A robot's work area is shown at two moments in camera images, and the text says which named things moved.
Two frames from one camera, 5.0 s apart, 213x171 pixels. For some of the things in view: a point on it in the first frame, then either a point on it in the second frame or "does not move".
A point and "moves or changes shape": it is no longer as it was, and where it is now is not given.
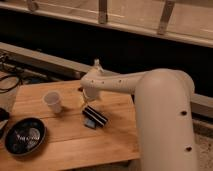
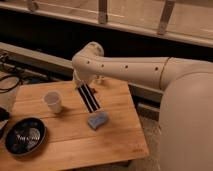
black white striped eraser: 95,116 moves or changes shape
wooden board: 78,133 does not move
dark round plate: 24,136 does not move
